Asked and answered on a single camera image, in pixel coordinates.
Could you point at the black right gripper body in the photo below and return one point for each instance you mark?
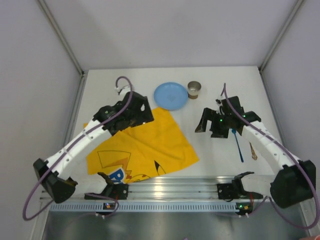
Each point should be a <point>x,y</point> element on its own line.
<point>215,122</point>

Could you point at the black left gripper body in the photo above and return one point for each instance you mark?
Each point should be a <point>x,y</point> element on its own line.
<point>144,110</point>

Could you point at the light blue plastic plate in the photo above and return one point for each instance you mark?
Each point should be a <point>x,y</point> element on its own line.
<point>170,96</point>

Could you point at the yellow printed cloth mat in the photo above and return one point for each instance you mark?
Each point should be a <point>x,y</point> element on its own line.
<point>139,153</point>

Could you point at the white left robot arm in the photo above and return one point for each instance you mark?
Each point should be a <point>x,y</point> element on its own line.
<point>55,172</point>

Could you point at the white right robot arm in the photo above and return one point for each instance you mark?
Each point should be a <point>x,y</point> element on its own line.
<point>292,180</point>

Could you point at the blue metal fork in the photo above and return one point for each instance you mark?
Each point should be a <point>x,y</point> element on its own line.
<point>234,132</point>

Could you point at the steel cup with brown base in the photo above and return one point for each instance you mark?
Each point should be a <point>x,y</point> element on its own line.
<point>193,89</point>

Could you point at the bronze metal spoon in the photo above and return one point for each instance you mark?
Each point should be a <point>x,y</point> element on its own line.
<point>253,153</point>

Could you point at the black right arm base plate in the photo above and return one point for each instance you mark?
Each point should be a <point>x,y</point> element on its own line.
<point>229,192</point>

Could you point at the aluminium table edge rail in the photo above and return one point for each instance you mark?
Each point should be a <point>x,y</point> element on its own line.
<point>157,188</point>

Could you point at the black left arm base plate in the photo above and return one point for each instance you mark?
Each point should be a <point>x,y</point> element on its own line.
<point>115,191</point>

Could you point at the perforated metal cable tray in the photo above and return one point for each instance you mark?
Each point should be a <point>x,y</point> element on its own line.
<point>153,206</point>

